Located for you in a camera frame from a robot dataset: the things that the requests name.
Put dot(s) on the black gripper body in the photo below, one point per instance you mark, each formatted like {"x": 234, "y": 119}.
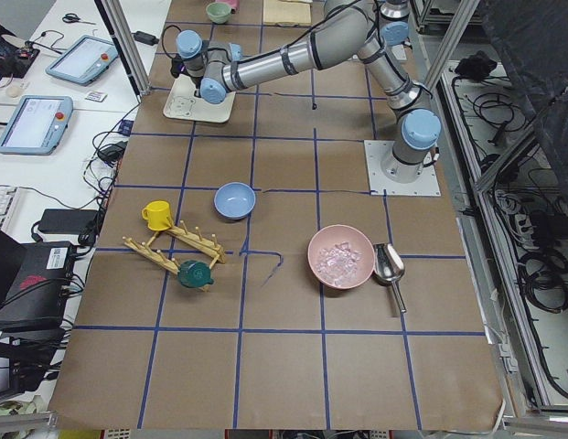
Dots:
{"x": 195, "y": 85}

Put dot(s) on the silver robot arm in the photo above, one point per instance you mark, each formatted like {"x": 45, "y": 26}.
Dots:
{"x": 394, "y": 21}
{"x": 348, "y": 29}

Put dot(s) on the cream bear tray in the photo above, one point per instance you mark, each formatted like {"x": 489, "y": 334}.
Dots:
{"x": 183, "y": 103}

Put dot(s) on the green bowl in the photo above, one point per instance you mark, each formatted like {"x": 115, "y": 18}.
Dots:
{"x": 218, "y": 12}

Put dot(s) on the black power adapter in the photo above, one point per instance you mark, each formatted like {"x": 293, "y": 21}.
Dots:
{"x": 145, "y": 38}

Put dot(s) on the pink cloth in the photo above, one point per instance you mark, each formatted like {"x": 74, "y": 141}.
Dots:
{"x": 234, "y": 4}

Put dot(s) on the upper teach pendant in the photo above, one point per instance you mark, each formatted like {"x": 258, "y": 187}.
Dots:
{"x": 83, "y": 62}

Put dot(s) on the teach pendant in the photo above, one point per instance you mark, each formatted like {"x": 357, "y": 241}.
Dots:
{"x": 83, "y": 62}
{"x": 37, "y": 125}

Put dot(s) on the wooden cutting board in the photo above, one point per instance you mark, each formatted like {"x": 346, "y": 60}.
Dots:
{"x": 287, "y": 13}

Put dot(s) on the blue bowl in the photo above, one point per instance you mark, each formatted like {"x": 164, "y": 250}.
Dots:
{"x": 234, "y": 200}

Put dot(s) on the yellow mug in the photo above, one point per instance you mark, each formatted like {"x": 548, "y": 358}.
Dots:
{"x": 157, "y": 215}

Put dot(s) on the lower teach pendant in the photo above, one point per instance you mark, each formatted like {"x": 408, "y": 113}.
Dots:
{"x": 37, "y": 125}

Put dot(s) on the wooden dish rack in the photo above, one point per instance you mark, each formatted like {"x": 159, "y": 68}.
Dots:
{"x": 187, "y": 240}

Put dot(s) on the dark green mug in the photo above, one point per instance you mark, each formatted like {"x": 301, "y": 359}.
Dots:
{"x": 194, "y": 274}

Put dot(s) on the white keyboard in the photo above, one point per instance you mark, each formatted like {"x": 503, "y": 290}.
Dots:
{"x": 9, "y": 197}

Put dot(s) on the pink bowl with ice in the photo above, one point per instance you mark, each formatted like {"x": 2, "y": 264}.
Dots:
{"x": 341, "y": 256}

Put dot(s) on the black laptop computer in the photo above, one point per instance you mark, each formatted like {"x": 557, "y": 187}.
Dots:
{"x": 33, "y": 278}

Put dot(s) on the metal scoop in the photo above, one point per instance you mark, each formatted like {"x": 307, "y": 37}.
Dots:
{"x": 389, "y": 269}

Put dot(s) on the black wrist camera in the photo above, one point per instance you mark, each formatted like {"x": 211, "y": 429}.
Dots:
{"x": 177, "y": 67}

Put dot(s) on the aluminium frame post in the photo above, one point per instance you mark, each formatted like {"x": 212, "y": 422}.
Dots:
{"x": 117, "y": 26}

